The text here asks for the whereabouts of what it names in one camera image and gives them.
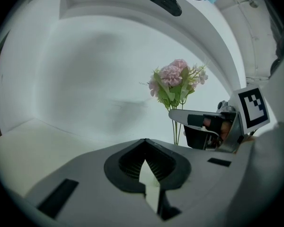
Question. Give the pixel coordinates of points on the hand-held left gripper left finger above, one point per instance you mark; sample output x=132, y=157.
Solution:
x=85, y=193

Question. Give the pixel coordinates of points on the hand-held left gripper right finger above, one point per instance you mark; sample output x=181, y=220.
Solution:
x=203, y=185

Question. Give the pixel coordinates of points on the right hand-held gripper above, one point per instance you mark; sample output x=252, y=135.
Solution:
x=253, y=110

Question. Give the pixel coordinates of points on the pink artificial flowers bouquet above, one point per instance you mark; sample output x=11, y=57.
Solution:
x=175, y=77

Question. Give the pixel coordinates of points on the person's right hand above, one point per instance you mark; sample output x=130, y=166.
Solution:
x=226, y=129

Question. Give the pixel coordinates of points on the person's gray shirt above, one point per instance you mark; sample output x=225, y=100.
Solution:
x=269, y=174

